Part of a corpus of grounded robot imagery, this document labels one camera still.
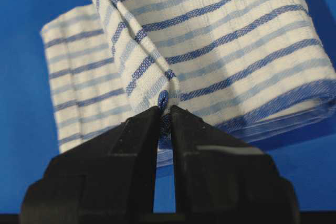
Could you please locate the blue white striped towel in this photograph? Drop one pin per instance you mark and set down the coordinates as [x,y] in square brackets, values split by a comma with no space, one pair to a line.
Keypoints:
[252,68]

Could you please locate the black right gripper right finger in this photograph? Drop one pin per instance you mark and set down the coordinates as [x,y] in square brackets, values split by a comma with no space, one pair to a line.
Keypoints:
[221,179]

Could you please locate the blue table cloth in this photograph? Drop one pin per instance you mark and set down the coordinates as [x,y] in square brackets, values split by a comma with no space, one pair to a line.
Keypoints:
[305,156]

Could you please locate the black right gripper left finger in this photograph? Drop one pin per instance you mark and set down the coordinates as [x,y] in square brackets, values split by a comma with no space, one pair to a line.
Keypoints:
[108,179]

